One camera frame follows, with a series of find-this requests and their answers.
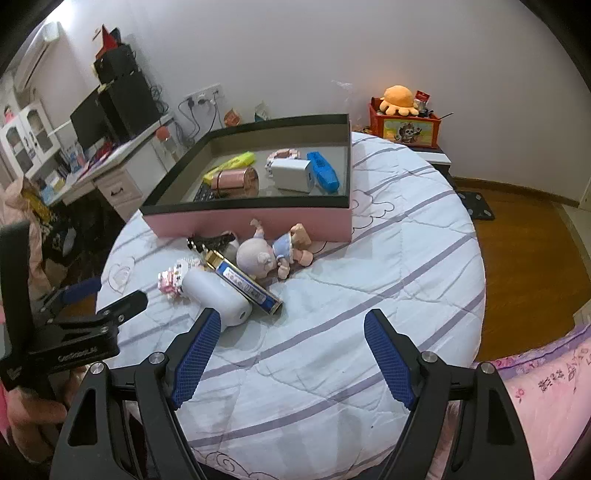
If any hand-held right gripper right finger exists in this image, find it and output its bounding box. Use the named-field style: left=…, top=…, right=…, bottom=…
left=363, top=308, right=532, bottom=480

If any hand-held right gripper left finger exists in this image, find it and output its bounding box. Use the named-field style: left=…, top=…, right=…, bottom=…
left=50, top=307, right=222, bottom=480

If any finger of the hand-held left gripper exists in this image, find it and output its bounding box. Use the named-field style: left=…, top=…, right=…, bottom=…
left=96, top=291, right=149, bottom=326
left=59, top=278, right=102, bottom=306

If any white rounded plug adapter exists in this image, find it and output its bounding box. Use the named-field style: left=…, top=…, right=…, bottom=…
left=181, top=268, right=253, bottom=332

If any pink box with black rim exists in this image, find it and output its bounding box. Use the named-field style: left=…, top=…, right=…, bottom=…
left=139, top=113, right=354, bottom=243

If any rose gold cylinder jar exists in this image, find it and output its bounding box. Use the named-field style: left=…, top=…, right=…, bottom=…
left=211, top=167, right=260, bottom=199

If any yellow highlighter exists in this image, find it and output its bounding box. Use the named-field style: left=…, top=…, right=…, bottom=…
left=203, top=151, right=256, bottom=182

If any blue rectangular case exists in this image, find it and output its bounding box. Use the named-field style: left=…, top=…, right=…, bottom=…
left=307, top=151, right=341, bottom=192

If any white square charger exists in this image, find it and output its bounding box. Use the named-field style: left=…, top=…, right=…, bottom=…
left=270, top=158, right=315, bottom=193

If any person's left hand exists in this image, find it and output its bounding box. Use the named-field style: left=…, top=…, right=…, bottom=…
left=7, top=388, right=70, bottom=464

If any small pink block toy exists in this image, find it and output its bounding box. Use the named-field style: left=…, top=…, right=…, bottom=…
left=157, top=256, right=204, bottom=296

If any gold and blue pack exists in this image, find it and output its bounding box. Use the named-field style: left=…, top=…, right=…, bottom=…
left=203, top=250, right=283, bottom=316

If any black hair clip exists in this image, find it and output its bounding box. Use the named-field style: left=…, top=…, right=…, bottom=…
left=187, top=232, right=238, bottom=253

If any white desk with drawers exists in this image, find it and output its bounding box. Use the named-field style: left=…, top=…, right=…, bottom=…
left=41, top=113, right=176, bottom=222

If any pig doll in blue dress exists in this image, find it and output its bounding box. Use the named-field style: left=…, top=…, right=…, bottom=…
left=236, top=218, right=315, bottom=280

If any blue box on desk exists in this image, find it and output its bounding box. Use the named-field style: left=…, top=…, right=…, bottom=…
left=62, top=143, right=86, bottom=174

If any pink floral blanket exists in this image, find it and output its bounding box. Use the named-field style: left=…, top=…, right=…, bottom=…
left=443, top=323, right=591, bottom=480

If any white glass door cabinet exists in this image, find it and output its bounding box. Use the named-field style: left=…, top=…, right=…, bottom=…
left=0, top=99, right=61, bottom=178

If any black computer monitor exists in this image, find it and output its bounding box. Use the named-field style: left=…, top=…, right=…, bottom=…
left=70, top=88, right=108, bottom=153

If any clear bottle with red cap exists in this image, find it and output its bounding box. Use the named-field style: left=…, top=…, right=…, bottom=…
left=154, top=126, right=178, bottom=160

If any black bathroom scale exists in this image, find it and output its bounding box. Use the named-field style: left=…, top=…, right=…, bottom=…
left=457, top=189, right=496, bottom=221

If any black computer tower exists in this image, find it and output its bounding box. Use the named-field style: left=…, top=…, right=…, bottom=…
left=99, top=71, right=160, bottom=141

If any white topped side table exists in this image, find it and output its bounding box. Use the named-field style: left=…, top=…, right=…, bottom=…
left=409, top=145, right=458, bottom=190

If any red printed storage box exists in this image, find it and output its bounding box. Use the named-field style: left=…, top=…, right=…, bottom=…
left=369, top=97, right=441, bottom=149

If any black box on tower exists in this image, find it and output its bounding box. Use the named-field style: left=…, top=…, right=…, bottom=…
left=93, top=44, right=141, bottom=84

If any white air conditioner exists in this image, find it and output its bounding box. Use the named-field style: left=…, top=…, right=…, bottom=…
left=11, top=22, right=63, bottom=90

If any orange octopus plush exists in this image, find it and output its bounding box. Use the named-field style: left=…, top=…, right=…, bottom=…
left=379, top=85, right=420, bottom=116

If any black plug with cable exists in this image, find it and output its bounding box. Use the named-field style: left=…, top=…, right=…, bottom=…
left=178, top=98, right=218, bottom=139

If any white wall power strip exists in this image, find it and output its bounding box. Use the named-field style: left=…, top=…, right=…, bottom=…
left=185, top=83, right=223, bottom=108

